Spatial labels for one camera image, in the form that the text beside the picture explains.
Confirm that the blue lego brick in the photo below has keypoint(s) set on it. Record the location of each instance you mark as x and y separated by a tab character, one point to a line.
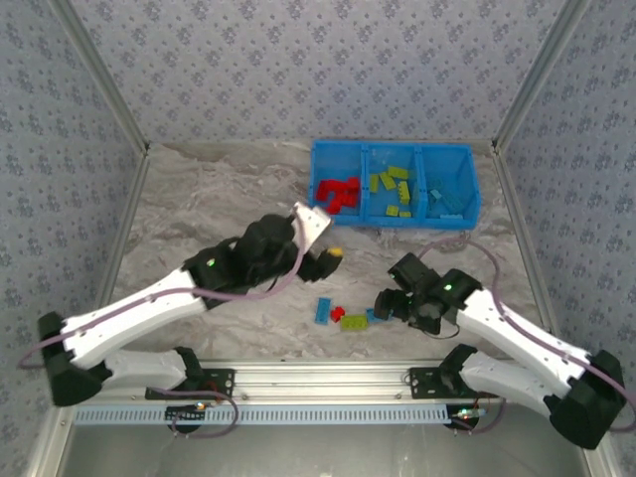
371	316
436	194
323	310
452	201

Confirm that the small red lego brick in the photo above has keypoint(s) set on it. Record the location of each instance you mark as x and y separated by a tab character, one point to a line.
341	188

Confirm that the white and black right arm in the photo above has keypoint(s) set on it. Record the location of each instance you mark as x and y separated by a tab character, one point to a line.
522	338

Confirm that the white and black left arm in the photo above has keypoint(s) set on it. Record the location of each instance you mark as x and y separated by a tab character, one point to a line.
129	318

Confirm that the blue three-compartment bin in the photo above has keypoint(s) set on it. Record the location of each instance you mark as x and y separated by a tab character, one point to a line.
343	159

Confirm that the small black controller board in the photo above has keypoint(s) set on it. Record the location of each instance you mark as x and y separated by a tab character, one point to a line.
464	416
186	412

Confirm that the grey metal base sheet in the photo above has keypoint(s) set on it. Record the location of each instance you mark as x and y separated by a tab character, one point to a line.
323	452

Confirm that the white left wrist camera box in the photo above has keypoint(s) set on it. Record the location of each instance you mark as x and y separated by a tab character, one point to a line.
313	226

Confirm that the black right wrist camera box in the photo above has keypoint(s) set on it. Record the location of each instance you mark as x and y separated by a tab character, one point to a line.
412	270

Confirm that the aluminium front mounting rail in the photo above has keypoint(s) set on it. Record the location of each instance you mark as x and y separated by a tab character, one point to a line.
323	380

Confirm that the aluminium side frame rail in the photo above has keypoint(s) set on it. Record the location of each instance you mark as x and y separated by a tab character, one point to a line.
119	238
526	248

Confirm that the aluminium front frame post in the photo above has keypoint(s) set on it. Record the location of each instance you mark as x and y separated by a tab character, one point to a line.
47	447
603	464

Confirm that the aluminium frame post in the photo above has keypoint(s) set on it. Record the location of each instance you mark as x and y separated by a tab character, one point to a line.
47	447
541	74
99	74
603	464

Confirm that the aluminium rear frame post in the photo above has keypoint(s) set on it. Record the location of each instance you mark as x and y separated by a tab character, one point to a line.
541	74
99	74

